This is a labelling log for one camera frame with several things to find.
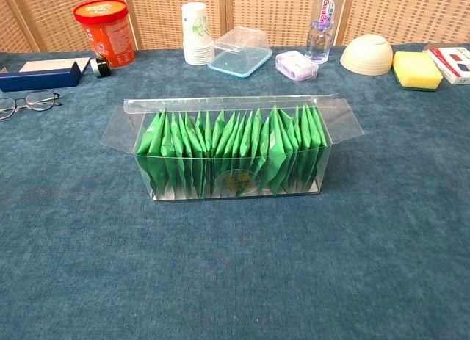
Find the blue and white box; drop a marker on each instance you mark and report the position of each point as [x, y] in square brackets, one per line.
[36, 81]

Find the thin-framed eyeglasses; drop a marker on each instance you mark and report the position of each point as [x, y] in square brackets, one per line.
[40, 99]

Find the red cylindrical tub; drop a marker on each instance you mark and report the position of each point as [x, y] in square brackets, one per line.
[108, 39]

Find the small purple plastic case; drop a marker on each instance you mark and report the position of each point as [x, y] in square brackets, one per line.
[295, 65]

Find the clear plastic box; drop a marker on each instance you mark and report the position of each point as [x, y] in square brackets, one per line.
[235, 102]

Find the clear plastic water bottle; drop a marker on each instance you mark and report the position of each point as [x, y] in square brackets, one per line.
[323, 24]

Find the wicker folding screen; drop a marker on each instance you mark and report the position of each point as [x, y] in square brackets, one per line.
[165, 17]

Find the stack of white paper cups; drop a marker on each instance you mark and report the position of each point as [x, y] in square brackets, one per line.
[196, 35]

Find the yellow green sponge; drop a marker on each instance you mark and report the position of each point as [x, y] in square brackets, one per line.
[416, 70]

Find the small black round jar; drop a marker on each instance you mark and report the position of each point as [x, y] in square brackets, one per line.
[101, 67]

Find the cream upturned bowl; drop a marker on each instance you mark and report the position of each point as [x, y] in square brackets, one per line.
[367, 55]

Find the white red card box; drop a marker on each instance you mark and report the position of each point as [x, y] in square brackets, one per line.
[453, 64]

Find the clear food container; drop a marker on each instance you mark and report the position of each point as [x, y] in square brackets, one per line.
[238, 61]

